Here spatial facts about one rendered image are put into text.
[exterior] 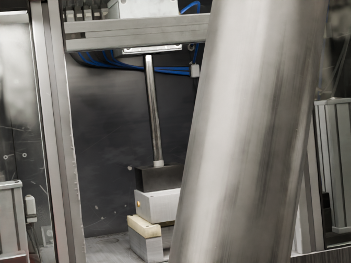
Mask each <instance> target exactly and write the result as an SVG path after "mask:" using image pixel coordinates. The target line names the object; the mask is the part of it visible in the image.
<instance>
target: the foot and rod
mask: <svg viewBox="0 0 351 263"><path fill-rule="evenodd" d="M143 64H144V75H145V85H146V95H147V105H148V115H149V125H150V136H151V146H152V152H153V162H154V165H147V166H139V167H135V168H134V169H135V179H136V189H137V190H139V191H141V192H143V193H148V192H156V191H161V190H168V189H175V188H181V183H182V177H183V171H184V164H181V163H177V162H171V163H164V162H163V153H162V142H161V132H160V121H159V111H158V101H157V91H156V81H155V70H154V60H153V54H152V53H147V54H143Z"/></svg>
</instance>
